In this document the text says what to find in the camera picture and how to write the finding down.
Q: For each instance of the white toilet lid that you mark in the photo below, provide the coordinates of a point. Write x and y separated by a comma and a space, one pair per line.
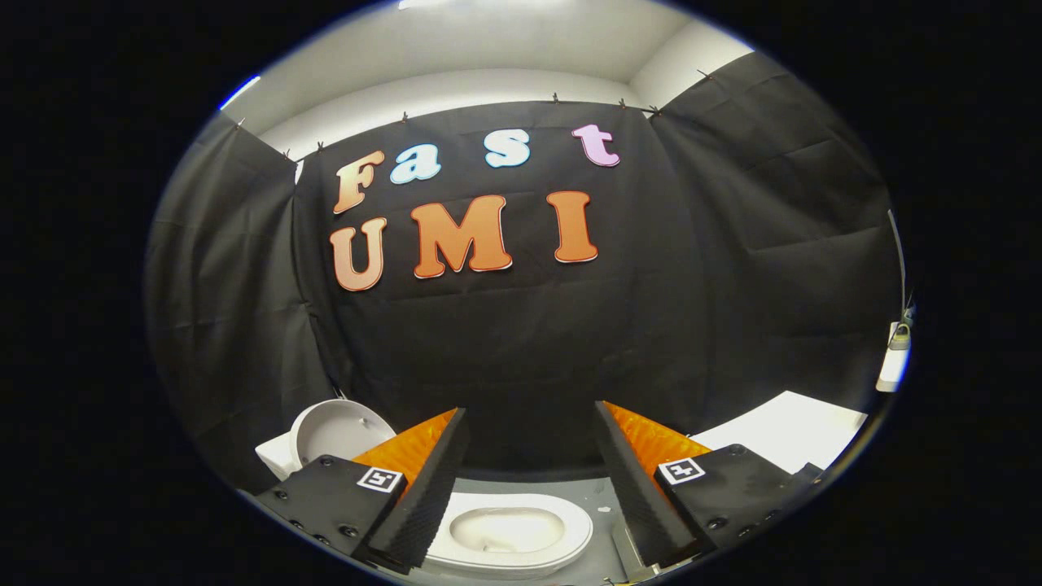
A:
342, 431

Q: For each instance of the white drawer cabinet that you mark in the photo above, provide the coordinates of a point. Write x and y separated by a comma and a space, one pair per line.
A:
781, 431

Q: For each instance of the white side shelf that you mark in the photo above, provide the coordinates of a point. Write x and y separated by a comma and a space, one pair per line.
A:
891, 370

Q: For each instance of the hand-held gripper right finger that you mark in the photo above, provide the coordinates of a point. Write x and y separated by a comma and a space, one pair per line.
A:
631, 488

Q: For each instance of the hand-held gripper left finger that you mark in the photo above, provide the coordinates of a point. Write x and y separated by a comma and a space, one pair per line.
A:
427, 496

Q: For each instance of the ceiling light panel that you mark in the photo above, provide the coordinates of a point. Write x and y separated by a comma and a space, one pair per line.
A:
472, 3
240, 92

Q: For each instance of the white ceramic toilet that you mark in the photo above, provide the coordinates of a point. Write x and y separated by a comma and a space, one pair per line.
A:
505, 529

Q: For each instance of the grey green small device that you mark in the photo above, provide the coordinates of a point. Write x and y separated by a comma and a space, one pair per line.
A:
899, 336

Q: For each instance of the black backdrop cloth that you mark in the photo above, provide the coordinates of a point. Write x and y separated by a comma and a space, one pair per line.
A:
529, 342

